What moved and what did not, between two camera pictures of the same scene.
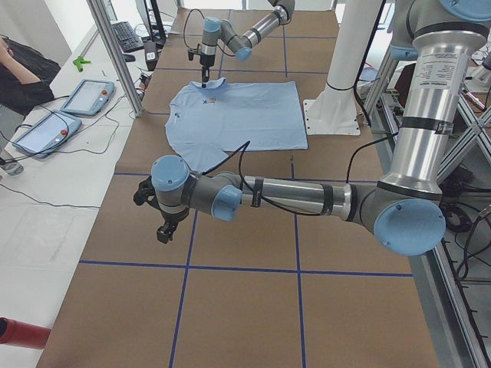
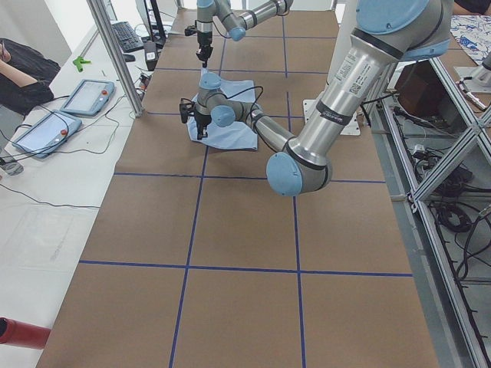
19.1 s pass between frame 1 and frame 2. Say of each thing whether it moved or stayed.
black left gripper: moved
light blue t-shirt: moved
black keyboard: stayed
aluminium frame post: stayed
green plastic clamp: stayed
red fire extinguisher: stayed
